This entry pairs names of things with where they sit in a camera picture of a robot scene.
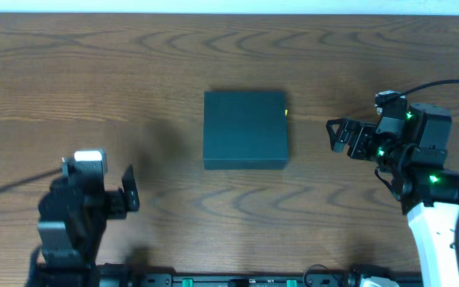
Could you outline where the black gift box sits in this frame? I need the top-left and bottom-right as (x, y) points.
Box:
(203, 91), (289, 170)

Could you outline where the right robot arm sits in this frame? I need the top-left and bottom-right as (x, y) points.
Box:
(326, 99), (459, 286)

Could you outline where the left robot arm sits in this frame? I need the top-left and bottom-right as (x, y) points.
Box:
(26, 162), (139, 286)

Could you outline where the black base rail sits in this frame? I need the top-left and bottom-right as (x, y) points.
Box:
(98, 264), (423, 287)

